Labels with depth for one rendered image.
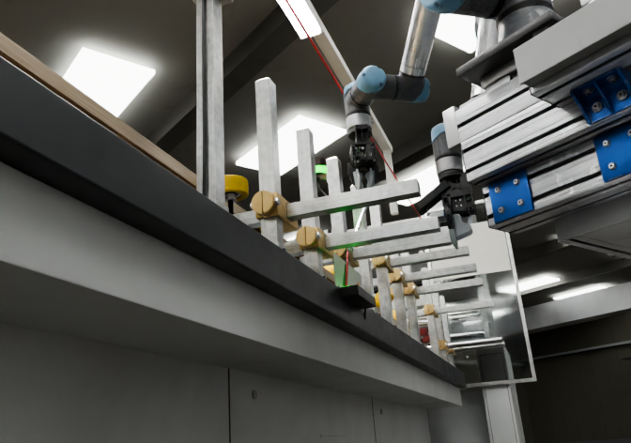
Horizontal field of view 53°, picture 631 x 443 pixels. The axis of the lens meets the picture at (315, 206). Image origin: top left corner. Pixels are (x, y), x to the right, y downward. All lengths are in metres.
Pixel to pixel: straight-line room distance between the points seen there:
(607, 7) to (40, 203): 0.84
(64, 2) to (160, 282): 4.29
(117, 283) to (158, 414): 0.47
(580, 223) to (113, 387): 0.89
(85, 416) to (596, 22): 0.98
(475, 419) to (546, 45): 3.17
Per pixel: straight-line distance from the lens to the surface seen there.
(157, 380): 1.24
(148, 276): 0.87
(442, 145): 1.81
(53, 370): 1.02
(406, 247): 1.75
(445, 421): 4.09
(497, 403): 3.93
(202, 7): 1.24
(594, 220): 1.29
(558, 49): 1.11
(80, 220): 0.77
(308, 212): 1.30
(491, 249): 4.05
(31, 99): 0.69
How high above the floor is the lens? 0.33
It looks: 21 degrees up
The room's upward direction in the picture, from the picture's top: 4 degrees counter-clockwise
